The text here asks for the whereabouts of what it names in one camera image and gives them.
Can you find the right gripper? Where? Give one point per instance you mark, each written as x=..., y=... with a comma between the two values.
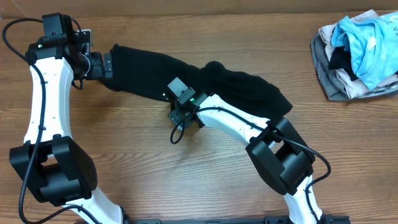
x=178, y=120

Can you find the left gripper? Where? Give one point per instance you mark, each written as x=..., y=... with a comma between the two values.
x=97, y=71

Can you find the black t-shirt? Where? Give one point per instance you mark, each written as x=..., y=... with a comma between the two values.
x=148, y=73

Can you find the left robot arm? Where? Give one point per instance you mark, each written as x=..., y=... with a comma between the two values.
x=52, y=166

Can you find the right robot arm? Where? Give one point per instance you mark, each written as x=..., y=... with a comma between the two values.
x=279, y=154

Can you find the grey garment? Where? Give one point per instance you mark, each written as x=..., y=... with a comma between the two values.
x=332, y=86

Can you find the black garment in pile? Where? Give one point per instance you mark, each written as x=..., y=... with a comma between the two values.
x=341, y=59

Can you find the light blue t-shirt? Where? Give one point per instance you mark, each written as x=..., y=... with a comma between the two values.
x=372, y=44

